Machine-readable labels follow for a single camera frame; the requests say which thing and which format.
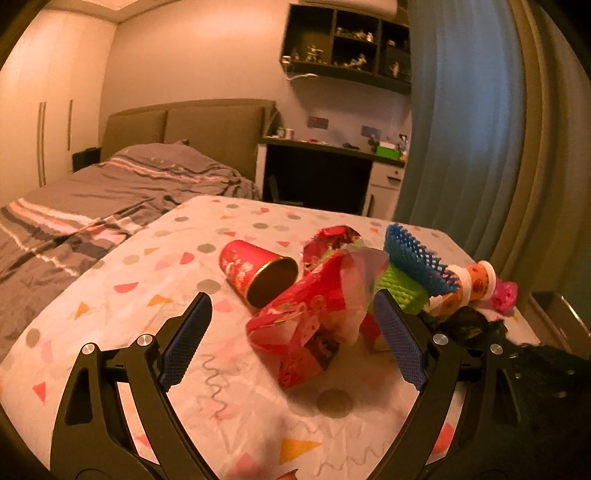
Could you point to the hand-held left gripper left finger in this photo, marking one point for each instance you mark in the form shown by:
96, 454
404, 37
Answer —
184, 344

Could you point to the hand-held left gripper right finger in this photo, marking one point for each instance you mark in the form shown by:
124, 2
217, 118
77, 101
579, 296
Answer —
400, 344

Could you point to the green box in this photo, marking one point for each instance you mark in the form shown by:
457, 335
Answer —
402, 288
387, 151

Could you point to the brown waste bin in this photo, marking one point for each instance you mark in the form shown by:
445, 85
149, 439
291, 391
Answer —
565, 321

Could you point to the translucent plastic bag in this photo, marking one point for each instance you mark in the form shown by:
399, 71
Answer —
364, 272

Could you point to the blue foam net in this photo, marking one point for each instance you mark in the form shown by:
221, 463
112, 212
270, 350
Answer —
408, 258

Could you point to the large red wrapper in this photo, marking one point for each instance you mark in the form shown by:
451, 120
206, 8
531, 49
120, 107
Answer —
314, 304

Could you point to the red paper cup gold inside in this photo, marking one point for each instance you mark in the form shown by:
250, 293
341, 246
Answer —
244, 267

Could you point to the small white orange bottle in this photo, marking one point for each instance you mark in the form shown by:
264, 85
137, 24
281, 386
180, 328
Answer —
478, 282

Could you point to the red foil wrapper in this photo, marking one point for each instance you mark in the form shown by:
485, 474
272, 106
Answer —
330, 242

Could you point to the patterned white tablecloth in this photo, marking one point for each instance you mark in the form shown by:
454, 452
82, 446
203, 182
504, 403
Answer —
277, 415

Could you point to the grey striped blanket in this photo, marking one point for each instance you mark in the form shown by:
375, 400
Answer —
92, 207

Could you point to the dark chair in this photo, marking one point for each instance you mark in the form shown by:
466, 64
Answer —
277, 191

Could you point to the dark nightstand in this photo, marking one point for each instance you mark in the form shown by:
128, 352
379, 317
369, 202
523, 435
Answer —
85, 160

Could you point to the blue curtain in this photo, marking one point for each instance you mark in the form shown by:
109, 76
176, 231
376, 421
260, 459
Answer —
452, 138

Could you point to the padded bed headboard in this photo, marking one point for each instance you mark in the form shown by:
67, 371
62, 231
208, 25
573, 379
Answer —
207, 129

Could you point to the beige curtain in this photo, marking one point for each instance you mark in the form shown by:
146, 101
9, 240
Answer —
554, 161

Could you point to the dark top desk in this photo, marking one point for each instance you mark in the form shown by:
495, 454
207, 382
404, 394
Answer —
314, 144

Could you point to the white wardrobe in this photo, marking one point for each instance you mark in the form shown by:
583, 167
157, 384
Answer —
23, 138

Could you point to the toy figurine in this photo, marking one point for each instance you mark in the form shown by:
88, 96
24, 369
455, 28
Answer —
314, 53
356, 61

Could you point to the white air conditioner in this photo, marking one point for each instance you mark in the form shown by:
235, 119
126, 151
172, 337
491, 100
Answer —
360, 7

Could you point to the wall picture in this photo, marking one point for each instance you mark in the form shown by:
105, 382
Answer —
318, 122
371, 131

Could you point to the dark wall shelf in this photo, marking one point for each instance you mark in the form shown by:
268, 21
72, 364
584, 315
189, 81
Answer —
323, 27

